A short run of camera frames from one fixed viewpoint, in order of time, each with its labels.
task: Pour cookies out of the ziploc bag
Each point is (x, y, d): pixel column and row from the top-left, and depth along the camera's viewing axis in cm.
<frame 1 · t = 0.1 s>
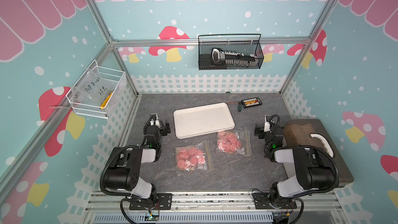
left hand: (159, 123, 93), fingers open
right hand: (264, 123, 94), fingers open
white plastic tray: (198, 121, 111), on the table
ziploc bag with pink cookies right: (235, 141, 93), point 3 cm above the table
ziploc bag with pink cookies left: (197, 157, 88), point 3 cm above the table
brown toolbox with white handle: (302, 132, 87), point 12 cm above the table
black box with orange items: (251, 102, 115), point 2 cm above the table
green handled screwdriver: (239, 106, 114), on the table

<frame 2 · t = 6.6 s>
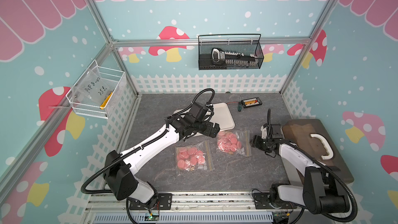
left hand: (211, 129, 77), fingers open
right hand: (254, 142, 91), fingers open
the named things where they were.

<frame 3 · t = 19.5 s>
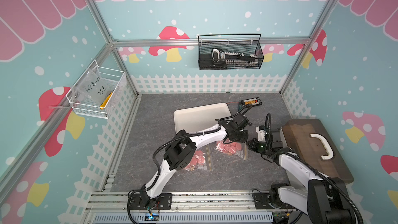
left hand: (246, 141, 88), fingers closed
right hand: (246, 142, 89), fingers closed
the named things where they were.

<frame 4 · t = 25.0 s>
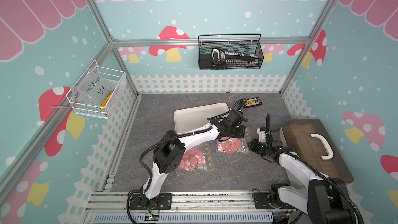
left hand: (244, 135, 85), fingers closed
right hand: (246, 143, 89), fingers closed
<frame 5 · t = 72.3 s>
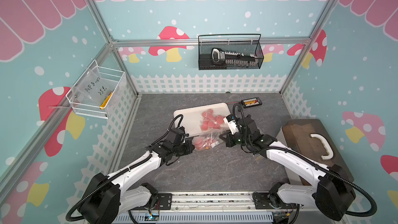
left hand: (194, 149, 83), fingers closed
right hand: (220, 136, 80), fingers closed
ziploc bag with pink cookies left: (209, 137, 85), point 13 cm above the table
pile of pink cookies: (210, 120, 105), point 2 cm above the table
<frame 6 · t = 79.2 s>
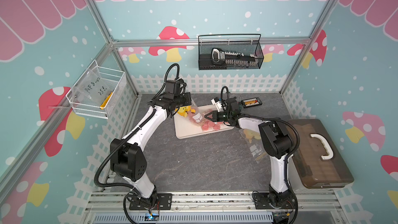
left hand: (190, 99, 85), fingers closed
right hand: (204, 116, 94), fingers closed
ziploc bag with pink cookies left: (196, 115, 91), point 15 cm above the table
